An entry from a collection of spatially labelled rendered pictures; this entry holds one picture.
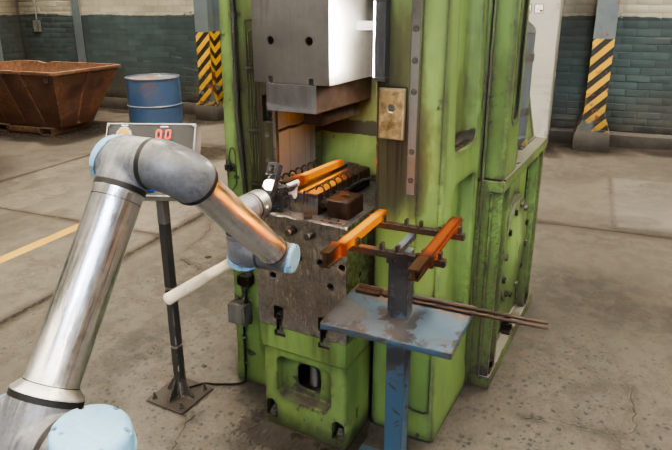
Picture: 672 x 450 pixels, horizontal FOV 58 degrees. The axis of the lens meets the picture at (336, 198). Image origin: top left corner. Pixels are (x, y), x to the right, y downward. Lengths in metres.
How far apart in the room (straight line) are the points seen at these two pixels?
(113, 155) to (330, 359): 1.19
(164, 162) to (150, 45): 8.65
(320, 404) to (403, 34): 1.40
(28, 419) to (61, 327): 0.18
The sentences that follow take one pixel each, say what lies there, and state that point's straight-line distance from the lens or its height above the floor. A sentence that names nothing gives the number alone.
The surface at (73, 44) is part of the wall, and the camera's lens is 11.00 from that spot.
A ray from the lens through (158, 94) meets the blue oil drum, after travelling 6.63.
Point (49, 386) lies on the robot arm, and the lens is 1.37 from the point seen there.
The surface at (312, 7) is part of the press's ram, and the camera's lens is 1.99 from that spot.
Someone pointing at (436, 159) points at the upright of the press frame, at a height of 1.13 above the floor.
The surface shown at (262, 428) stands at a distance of 2.59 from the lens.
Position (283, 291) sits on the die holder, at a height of 0.62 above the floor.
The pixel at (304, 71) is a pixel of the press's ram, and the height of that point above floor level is 1.41.
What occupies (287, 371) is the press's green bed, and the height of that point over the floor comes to 0.24.
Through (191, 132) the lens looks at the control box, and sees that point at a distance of 2.29.
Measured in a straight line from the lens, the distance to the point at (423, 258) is 1.55.
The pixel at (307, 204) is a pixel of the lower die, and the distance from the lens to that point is 2.11.
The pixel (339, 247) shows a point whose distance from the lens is 1.64.
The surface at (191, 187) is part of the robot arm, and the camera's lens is 1.34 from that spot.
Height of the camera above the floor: 1.62
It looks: 18 degrees down
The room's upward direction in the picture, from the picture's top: straight up
